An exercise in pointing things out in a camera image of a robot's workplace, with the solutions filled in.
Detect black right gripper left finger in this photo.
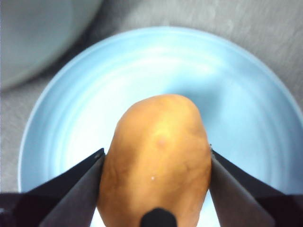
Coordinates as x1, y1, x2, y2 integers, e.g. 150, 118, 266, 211
0, 148, 106, 227

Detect brown potato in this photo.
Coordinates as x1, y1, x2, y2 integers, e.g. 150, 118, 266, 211
97, 94, 212, 227

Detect pale green electric steamer pot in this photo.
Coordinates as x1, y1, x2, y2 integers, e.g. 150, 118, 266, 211
0, 0, 105, 89

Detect blue round plate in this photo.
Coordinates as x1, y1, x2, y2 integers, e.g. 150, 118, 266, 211
18, 26, 300, 227

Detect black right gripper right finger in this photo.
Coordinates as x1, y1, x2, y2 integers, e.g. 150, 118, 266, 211
209, 148, 303, 227

